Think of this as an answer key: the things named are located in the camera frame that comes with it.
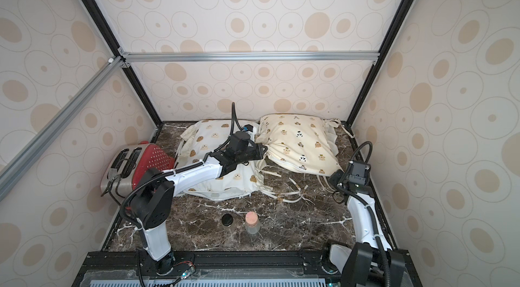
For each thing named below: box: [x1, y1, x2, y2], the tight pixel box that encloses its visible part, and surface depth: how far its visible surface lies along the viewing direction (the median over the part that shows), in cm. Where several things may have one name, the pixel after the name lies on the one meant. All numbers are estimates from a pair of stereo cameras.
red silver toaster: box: [100, 141, 176, 207], surface depth 81 cm
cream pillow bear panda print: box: [255, 113, 344, 177], surface depth 93 cm
